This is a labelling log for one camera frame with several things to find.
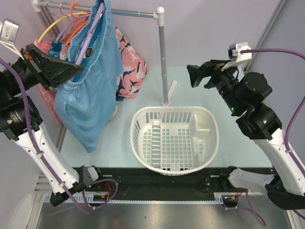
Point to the pink tie-dye shorts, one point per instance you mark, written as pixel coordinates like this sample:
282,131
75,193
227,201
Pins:
48,95

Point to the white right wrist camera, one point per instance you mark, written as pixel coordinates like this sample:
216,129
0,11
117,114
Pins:
235,55

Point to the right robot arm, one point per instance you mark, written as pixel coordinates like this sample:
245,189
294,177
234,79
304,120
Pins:
258,122

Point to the blue patterned shorts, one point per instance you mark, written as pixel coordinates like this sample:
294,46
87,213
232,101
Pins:
55,49

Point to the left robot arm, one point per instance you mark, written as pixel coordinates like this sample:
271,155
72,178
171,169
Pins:
21,122

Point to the pink shark print shorts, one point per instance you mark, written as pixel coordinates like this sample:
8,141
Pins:
129,66

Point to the white plastic laundry basket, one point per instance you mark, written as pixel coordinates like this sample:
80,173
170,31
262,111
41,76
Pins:
174,141

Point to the purple hanger with shorts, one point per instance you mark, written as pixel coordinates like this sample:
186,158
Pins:
68,25

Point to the purple plastic hanger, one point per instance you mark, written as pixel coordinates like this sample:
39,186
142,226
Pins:
89,34

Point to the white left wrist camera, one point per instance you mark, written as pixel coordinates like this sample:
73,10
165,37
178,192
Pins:
8,34

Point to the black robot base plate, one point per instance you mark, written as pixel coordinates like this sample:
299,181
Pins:
141,184

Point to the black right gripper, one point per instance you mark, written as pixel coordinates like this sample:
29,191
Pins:
212,68

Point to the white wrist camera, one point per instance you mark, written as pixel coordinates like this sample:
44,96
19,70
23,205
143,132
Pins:
8,34
235,55

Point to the orange plastic hanger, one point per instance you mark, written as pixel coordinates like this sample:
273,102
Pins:
81,23

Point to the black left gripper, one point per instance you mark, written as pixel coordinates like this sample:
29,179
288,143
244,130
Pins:
55,70

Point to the white slotted cable duct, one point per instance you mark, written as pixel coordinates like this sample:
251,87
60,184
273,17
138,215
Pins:
100,198

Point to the metal clothes rack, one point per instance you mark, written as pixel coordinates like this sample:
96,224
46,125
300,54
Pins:
158,15

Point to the yellow plastic hanger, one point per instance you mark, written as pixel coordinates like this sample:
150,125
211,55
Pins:
54,23

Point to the light blue shorts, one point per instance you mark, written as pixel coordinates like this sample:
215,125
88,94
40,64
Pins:
86,121

